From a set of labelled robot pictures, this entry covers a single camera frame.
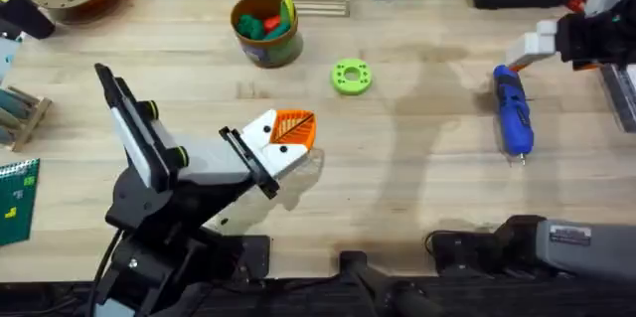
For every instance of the black wrist camera green rings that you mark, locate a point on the black wrist camera green rings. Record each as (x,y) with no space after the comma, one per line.
(171,150)

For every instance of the brown tub with toys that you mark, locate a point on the brown tub with toys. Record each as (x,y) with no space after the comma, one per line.
(270,51)

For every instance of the black device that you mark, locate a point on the black device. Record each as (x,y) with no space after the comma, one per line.
(22,11)

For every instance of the black upright wrist plate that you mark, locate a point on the black upright wrist plate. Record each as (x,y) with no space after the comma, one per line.
(126,123)

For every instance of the green disc with holes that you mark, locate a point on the green disc with holes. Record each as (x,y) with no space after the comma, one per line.
(343,83)

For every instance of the black rail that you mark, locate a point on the black rail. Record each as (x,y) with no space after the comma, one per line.
(497,302)

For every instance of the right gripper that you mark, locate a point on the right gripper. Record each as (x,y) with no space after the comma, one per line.
(596,34)

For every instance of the wooden rack with tools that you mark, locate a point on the wooden rack with tools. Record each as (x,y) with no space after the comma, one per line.
(20,118)

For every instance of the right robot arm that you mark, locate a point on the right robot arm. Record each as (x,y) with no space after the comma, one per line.
(576,247)

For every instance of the blue electric screwdriver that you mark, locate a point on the blue electric screwdriver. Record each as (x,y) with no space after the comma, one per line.
(514,113)

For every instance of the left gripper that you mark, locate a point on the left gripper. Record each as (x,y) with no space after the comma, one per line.
(213,160)

